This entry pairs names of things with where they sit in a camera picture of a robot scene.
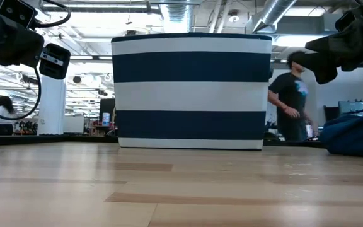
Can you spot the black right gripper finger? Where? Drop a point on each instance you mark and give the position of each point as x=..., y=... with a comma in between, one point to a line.
x=323, y=69

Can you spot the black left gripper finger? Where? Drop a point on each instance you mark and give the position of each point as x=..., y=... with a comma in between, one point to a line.
x=55, y=63

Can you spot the navy white striped fabric basket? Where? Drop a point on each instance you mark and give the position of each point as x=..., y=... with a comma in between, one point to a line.
x=191, y=94

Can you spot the person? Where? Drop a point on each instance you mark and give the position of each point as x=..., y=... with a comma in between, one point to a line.
x=3, y=115
x=290, y=97

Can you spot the white column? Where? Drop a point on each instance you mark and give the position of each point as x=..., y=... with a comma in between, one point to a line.
x=51, y=107

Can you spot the computer monitor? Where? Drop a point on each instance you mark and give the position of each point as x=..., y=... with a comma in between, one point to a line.
x=351, y=108

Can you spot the white board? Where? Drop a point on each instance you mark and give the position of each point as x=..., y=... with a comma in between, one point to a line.
x=73, y=124

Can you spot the black monitor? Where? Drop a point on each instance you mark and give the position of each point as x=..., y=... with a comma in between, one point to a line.
x=106, y=105

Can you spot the blue rolled cloth bundle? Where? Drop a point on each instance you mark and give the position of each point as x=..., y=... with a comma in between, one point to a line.
x=354, y=135

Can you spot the white canister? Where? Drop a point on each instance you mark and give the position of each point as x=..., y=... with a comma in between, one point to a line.
x=106, y=119

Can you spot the round ceiling fixture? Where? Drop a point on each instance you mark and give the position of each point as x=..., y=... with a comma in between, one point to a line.
x=233, y=18

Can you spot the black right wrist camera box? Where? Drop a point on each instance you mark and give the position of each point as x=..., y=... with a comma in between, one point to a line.
x=345, y=22

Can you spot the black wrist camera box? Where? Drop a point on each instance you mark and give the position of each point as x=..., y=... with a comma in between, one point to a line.
x=16, y=12
x=345, y=22

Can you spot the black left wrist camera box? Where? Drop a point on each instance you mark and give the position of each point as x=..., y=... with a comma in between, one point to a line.
x=16, y=12

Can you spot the silver ventilation duct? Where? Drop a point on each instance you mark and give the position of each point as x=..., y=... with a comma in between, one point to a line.
x=273, y=12
x=176, y=15

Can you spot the black aluminium table frame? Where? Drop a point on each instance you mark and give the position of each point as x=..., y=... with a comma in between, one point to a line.
x=43, y=139

